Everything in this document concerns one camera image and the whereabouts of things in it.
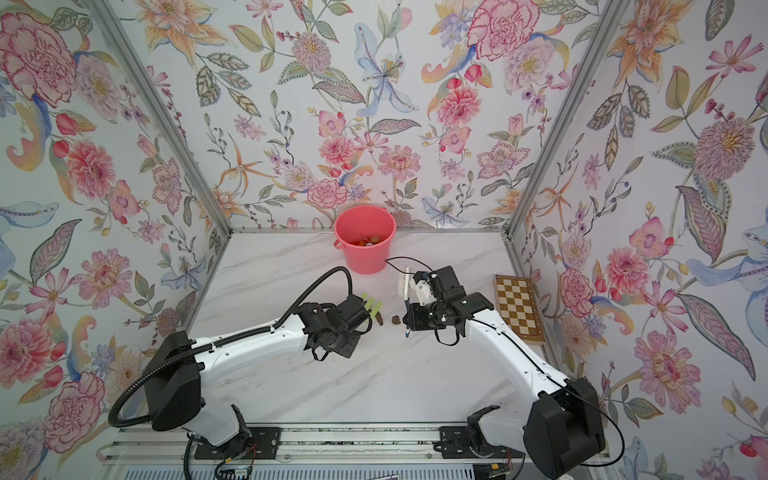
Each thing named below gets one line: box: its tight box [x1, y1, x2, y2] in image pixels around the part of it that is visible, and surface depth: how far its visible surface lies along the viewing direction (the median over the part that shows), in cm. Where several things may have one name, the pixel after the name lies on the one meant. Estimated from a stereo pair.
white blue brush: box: [398, 266, 412, 338], surface depth 82 cm
